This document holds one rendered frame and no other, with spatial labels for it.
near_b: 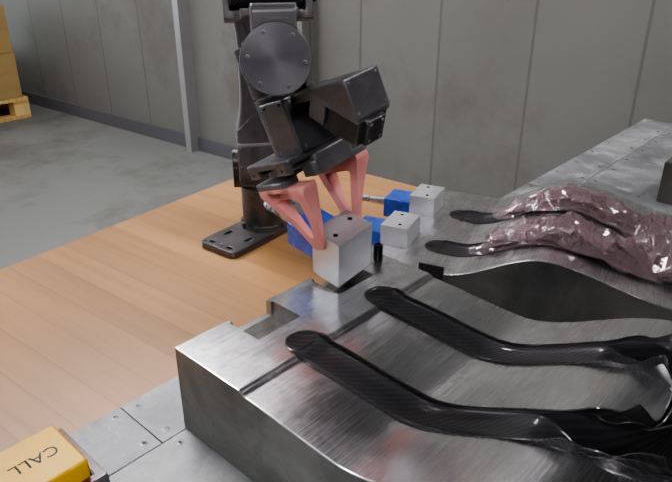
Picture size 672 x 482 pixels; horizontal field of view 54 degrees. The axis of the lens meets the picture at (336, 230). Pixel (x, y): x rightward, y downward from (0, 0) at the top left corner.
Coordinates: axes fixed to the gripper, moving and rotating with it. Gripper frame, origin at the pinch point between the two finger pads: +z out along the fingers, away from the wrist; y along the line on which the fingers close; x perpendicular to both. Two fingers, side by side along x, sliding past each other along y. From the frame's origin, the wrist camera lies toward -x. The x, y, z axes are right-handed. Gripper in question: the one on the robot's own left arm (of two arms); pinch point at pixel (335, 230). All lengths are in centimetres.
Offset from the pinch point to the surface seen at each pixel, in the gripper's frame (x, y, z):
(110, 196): 268, 87, 17
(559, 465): -28.6, -13.3, 9.7
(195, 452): 2.8, -21.6, 11.2
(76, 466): 3.4, -30.2, 5.8
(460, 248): 2.8, 19.8, 12.3
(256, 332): 3.7, -10.8, 5.6
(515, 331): -14.6, 3.7, 12.6
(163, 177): 273, 119, 20
